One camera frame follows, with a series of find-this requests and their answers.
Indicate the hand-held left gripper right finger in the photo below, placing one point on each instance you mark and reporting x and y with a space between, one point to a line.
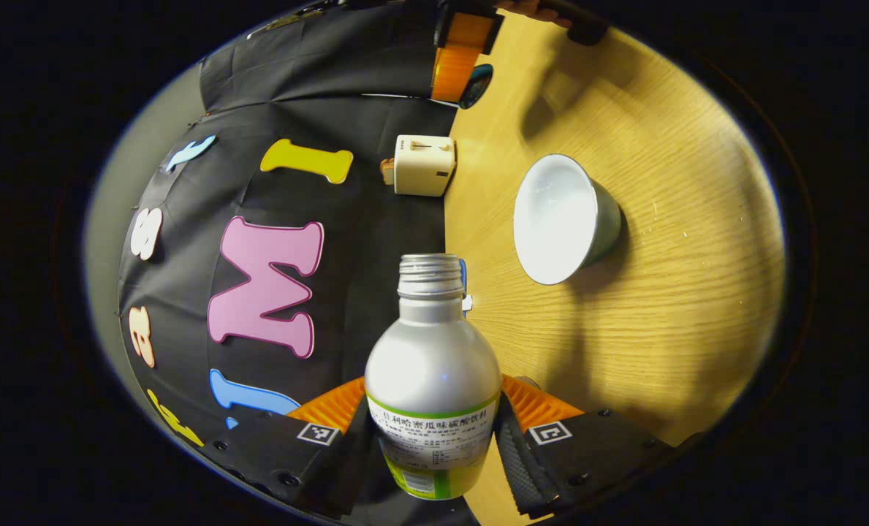
587 453

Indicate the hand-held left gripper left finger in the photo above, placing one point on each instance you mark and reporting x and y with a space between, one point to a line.
288 453

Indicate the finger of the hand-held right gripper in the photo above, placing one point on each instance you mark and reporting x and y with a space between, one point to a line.
452 73

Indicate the teal teacup lid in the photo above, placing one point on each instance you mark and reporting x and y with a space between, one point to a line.
479 84

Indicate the silver green water bottle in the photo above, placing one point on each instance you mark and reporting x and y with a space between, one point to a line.
434 365

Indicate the white grey teacup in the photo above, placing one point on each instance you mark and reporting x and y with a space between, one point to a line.
558 219

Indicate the cream toaster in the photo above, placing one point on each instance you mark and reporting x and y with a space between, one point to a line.
423 166

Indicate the brown bread slice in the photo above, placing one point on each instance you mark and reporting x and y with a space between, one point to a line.
388 171

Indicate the black backdrop cloth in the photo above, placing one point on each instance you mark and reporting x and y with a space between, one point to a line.
376 219

